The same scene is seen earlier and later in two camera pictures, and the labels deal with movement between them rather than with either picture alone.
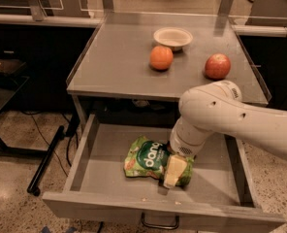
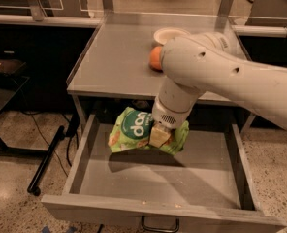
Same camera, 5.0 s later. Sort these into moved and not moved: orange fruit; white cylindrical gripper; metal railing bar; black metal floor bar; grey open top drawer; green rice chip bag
Moved: white cylindrical gripper; green rice chip bag
Not moved: orange fruit; grey open top drawer; metal railing bar; black metal floor bar
